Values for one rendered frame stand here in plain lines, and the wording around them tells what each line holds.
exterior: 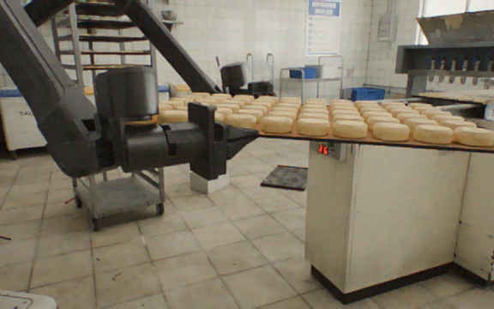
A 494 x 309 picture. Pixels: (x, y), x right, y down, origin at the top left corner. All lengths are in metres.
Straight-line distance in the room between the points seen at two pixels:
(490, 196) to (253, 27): 4.52
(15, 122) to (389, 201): 3.99
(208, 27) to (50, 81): 5.13
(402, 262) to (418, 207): 0.28
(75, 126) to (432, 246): 1.84
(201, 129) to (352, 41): 6.46
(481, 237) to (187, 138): 1.81
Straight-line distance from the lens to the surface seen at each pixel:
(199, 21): 5.58
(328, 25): 6.57
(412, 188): 1.84
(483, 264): 2.17
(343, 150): 1.58
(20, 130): 4.76
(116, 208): 2.61
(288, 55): 6.17
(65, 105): 0.52
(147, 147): 0.46
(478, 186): 2.07
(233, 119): 0.57
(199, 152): 0.49
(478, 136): 0.60
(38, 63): 0.55
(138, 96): 0.46
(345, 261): 1.75
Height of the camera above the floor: 1.12
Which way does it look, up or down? 15 degrees down
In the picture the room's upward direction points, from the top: straight up
